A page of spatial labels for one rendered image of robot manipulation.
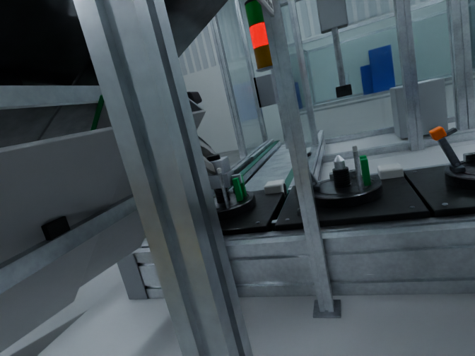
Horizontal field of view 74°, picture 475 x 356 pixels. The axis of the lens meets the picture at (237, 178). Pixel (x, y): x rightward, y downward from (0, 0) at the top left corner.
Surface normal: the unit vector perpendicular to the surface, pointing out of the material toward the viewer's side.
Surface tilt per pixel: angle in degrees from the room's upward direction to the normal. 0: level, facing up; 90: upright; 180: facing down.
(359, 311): 0
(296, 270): 90
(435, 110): 90
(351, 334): 0
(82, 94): 90
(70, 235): 90
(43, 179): 135
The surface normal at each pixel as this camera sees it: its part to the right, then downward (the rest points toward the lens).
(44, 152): 0.77, 0.61
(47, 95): 0.93, -0.15
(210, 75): -0.40, 0.29
